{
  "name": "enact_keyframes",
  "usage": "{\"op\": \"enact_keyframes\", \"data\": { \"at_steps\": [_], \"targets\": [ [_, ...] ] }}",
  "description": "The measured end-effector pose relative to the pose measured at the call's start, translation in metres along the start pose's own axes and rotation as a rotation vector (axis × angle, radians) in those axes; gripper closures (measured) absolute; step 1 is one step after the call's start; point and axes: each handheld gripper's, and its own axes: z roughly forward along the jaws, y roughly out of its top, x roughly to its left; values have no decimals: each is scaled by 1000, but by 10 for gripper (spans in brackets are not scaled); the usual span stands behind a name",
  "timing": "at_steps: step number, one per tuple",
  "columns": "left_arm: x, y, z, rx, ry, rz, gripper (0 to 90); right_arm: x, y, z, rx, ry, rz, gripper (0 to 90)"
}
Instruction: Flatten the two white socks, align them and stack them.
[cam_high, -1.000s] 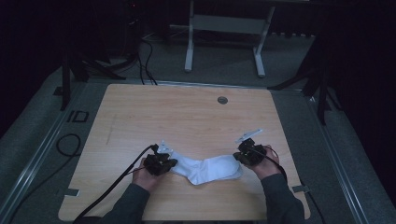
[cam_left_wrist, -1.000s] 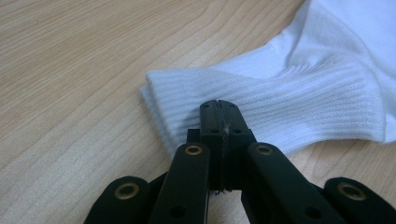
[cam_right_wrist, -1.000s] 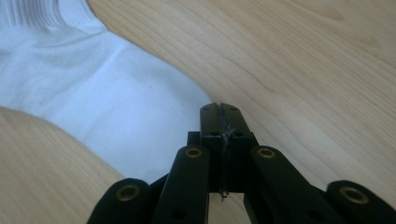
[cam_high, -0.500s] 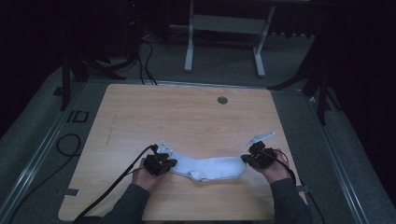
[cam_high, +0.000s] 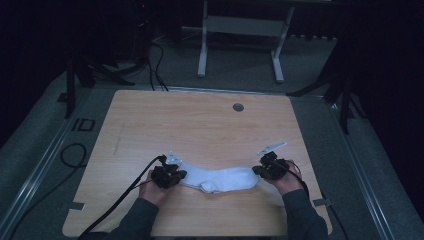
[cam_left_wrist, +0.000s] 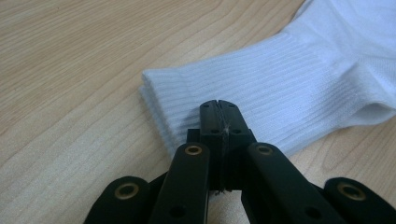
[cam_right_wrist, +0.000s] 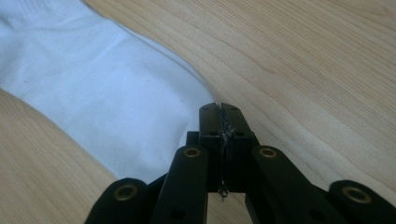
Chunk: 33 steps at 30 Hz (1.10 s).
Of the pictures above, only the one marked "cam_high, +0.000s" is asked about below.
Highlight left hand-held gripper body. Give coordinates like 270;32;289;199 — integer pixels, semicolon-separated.
150;149;184;190

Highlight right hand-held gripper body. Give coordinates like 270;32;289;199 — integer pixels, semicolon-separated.
256;141;290;182

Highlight person's right hand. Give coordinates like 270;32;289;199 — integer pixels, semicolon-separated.
266;159;305;197

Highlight person's left hand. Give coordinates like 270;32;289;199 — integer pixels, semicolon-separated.
138;170;172;208

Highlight grey tape piece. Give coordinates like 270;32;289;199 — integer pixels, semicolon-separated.
67;201;87;212
312;197;334;208

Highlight black metal stand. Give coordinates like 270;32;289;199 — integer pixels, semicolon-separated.
63;54;136;120
285;39;367;135

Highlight dark equipment tower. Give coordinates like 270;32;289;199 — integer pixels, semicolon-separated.
131;0;157;66

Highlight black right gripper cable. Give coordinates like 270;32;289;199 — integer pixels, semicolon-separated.
276;160;350;240

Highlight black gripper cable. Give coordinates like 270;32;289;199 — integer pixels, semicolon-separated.
78;154;168;240
276;160;350;240

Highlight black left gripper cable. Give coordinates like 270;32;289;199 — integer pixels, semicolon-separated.
78;154;168;240

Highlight metal floor rail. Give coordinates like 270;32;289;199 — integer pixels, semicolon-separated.
0;88;96;240
328;99;398;240

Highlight black looped floor cable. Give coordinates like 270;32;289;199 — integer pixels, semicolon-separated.
8;142;88;240

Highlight black floor cables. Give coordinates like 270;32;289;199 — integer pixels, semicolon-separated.
145;39;170;92

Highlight white metal table frame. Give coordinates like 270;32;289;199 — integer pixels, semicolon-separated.
197;0;296;84

